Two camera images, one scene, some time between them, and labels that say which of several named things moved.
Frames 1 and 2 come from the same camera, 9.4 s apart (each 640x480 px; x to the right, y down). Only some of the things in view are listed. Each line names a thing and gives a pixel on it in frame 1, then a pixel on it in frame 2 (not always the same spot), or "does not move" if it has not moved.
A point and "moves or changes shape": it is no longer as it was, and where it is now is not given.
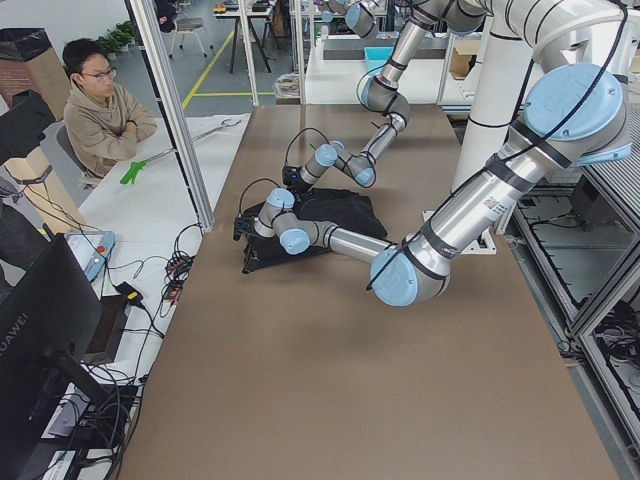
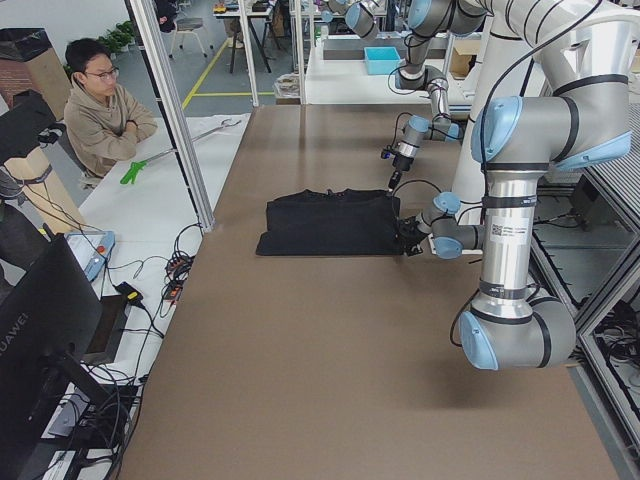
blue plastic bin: (377, 56) does not move
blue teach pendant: (92, 248) does not move
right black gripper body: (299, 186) -> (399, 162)
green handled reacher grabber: (135, 168) does not move
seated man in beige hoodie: (103, 120) does not move
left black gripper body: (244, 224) -> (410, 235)
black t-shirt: (334, 207) moves or changes shape
